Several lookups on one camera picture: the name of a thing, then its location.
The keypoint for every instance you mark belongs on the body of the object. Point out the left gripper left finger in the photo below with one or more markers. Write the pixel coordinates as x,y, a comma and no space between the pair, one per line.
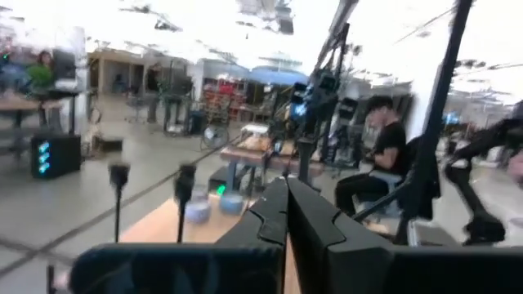
204,269

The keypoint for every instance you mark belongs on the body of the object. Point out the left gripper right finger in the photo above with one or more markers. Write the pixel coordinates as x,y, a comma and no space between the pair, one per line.
367,269

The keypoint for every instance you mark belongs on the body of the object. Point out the black candlestick holder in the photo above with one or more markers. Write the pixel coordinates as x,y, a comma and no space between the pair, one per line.
184,183
119,175

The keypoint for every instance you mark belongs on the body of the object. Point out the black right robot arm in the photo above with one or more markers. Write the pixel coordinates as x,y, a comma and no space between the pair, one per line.
470,192

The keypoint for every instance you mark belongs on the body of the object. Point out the person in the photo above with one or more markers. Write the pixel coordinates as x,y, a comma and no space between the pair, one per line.
390,143
41,73

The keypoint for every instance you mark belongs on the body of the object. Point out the grey background floor fan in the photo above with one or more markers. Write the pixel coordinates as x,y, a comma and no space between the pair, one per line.
215,136

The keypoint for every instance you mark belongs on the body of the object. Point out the black computer tower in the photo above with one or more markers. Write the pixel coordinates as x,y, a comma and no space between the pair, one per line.
61,157

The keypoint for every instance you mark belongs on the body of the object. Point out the wooden shelf riser black frame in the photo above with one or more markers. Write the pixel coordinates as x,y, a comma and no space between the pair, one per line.
163,224

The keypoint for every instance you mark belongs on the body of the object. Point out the black aluminium station frame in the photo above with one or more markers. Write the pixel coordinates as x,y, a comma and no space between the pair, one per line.
440,102

